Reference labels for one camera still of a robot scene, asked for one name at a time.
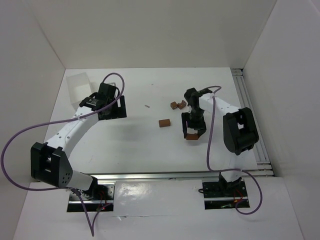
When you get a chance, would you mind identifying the U-shaped brown wood block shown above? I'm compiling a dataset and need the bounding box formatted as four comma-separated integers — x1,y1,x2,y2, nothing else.
185,133,199,141

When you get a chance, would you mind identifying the rectangular brown wood block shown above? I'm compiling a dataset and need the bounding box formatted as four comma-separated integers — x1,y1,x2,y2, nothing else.
158,119,171,128

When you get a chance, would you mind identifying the white perforated plastic box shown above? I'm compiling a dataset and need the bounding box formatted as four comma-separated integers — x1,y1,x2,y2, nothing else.
66,72,93,110

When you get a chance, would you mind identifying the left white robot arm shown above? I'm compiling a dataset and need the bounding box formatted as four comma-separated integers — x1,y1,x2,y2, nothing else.
30,82,127,199

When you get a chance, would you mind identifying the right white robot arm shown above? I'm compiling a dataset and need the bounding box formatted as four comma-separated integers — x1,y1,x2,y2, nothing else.
181,86,259,194

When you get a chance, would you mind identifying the notched brown wood block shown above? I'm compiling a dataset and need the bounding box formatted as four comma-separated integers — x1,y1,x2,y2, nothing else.
177,100,187,110

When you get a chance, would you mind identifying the small brown wood cube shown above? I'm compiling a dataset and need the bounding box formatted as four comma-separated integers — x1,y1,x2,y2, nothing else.
170,101,178,110

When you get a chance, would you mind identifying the white front cover board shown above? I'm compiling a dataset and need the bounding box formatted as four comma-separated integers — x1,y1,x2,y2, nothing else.
113,179,205,217

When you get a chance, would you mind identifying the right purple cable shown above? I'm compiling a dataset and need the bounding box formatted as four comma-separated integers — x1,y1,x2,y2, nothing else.
206,85,263,215

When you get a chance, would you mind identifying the purple cable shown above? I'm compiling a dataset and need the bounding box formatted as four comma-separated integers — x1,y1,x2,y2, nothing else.
0,72,126,237
206,85,263,215

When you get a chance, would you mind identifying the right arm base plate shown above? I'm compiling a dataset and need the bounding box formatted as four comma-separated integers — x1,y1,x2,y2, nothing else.
198,181,248,199

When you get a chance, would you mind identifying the right side aluminium rail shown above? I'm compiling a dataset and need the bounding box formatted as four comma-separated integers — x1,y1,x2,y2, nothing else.
230,68,272,165

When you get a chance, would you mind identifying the aluminium rail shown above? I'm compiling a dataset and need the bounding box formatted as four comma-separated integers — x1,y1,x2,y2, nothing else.
38,170,273,183
230,68,272,165

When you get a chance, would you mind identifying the front aluminium rail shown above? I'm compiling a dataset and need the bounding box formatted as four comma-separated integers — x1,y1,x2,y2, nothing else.
38,170,273,183

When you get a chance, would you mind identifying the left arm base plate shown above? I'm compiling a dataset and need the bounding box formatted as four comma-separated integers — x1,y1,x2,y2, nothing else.
77,183,115,204

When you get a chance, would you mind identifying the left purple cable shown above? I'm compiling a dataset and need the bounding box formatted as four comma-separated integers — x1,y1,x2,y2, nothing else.
0,72,126,237

